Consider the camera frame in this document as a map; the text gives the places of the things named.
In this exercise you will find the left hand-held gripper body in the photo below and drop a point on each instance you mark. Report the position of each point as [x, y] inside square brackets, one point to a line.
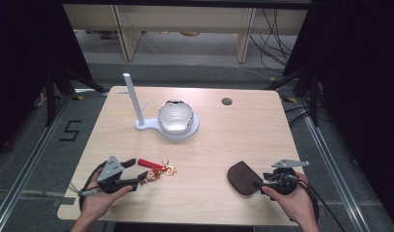
[110, 170]

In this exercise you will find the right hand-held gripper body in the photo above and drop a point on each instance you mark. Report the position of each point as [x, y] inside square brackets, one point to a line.
[283, 180]

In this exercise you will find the brown leather pouch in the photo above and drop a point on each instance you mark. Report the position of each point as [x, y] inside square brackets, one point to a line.
[243, 177]

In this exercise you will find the white scalloped bowl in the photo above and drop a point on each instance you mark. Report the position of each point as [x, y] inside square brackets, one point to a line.
[175, 116]

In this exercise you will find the white stand with pegs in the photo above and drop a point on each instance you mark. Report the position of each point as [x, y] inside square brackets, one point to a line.
[131, 93]

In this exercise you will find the person's right hand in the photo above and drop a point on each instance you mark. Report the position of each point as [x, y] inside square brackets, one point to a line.
[295, 203]

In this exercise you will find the person's left hand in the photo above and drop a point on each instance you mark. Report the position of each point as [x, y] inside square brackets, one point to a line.
[97, 203]

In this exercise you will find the black tape floor mark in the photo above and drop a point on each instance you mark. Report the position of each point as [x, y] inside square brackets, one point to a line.
[72, 130]

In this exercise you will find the yellow floor tape piece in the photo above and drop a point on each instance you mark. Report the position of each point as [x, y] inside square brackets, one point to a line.
[78, 97]
[290, 100]

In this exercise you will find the dark round table grommet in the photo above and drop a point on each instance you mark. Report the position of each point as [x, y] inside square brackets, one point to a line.
[227, 101]

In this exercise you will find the black metal stand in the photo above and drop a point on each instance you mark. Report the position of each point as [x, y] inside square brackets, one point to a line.
[314, 96]
[50, 96]

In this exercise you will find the light wooden shelf unit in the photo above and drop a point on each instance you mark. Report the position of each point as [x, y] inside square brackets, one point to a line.
[130, 42]

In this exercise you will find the black curtain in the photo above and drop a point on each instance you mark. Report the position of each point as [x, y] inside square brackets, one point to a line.
[21, 64]
[362, 80]

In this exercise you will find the aluminium floor rail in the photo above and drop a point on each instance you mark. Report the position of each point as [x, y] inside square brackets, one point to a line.
[33, 161]
[327, 161]

